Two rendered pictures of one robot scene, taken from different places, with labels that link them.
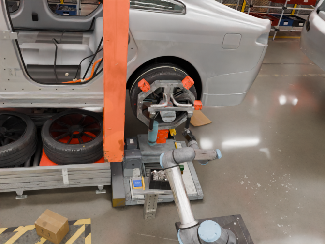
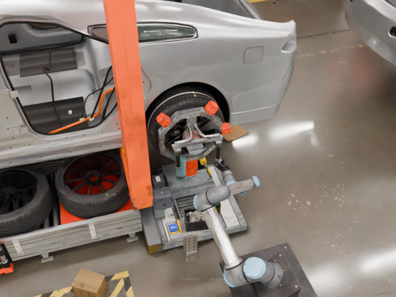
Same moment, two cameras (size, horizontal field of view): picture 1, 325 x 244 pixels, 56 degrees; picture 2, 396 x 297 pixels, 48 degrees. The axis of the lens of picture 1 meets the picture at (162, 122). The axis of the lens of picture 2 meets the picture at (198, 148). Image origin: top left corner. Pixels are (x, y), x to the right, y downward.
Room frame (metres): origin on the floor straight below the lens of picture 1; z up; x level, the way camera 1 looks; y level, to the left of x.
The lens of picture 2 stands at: (-0.41, 0.04, 3.39)
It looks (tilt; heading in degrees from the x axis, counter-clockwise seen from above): 44 degrees down; 358
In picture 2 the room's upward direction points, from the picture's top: 1 degrees clockwise
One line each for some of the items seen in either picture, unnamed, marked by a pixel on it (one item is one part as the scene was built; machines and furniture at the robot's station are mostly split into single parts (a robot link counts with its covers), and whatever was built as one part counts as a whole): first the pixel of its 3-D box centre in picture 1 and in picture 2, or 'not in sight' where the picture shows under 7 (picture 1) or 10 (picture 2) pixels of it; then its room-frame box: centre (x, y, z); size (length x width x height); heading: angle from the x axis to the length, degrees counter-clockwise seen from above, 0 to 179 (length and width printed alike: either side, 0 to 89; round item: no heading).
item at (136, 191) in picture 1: (156, 185); (193, 225); (1.77, -0.02, 0.44); 0.43 x 0.17 x 0.03; 105
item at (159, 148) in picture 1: (156, 135); (185, 165); (2.57, 0.04, 0.32); 0.40 x 0.30 x 0.28; 105
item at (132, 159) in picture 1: (130, 154); (159, 192); (2.29, 0.28, 0.26); 0.42 x 0.18 x 0.35; 15
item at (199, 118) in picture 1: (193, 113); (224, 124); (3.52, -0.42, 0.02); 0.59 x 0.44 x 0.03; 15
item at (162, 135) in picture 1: (160, 132); (189, 162); (2.44, 0.00, 0.48); 0.16 x 0.12 x 0.17; 15
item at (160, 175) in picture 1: (160, 178); (197, 218); (1.78, -0.05, 0.51); 0.20 x 0.14 x 0.13; 97
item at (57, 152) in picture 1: (76, 136); (94, 182); (2.30, 0.86, 0.39); 0.66 x 0.66 x 0.24
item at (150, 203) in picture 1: (150, 201); (190, 242); (1.77, 0.00, 0.21); 0.10 x 0.10 x 0.42; 15
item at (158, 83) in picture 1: (165, 105); (190, 135); (2.40, -0.01, 0.85); 0.54 x 0.07 x 0.54; 105
